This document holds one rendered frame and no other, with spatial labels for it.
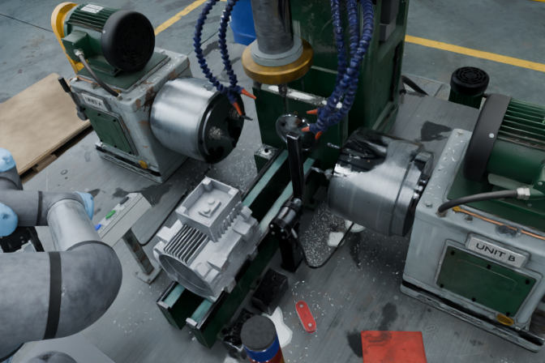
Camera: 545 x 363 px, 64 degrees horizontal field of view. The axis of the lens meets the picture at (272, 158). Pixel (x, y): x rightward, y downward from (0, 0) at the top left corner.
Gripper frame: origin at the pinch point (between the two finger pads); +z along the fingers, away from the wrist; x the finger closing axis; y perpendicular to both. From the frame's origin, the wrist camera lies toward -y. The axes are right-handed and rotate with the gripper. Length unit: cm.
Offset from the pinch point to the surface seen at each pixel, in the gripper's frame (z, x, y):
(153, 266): 11.7, 16.0, -25.0
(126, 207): -15.2, 12.9, -19.9
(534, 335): -15, 103, -69
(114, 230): -12.4, 15.5, -14.9
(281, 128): -22, 19, -71
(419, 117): -16, 40, -127
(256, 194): -9, 26, -55
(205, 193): -23.9, 27.7, -33.5
